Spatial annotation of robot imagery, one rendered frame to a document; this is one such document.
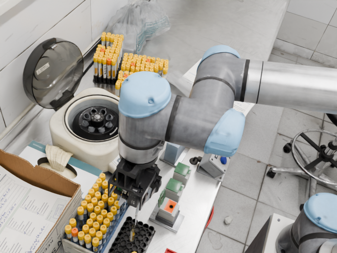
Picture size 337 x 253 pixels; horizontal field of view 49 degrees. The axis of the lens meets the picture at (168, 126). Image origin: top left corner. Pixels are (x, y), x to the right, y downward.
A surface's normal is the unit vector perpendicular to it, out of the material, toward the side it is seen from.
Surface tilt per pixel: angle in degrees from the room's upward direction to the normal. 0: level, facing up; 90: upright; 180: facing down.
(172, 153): 90
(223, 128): 37
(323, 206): 9
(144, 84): 0
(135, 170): 0
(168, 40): 0
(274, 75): 26
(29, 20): 90
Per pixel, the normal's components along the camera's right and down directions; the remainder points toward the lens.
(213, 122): -0.02, -0.22
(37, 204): 0.13, -0.64
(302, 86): -0.21, 0.01
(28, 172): -0.39, 0.64
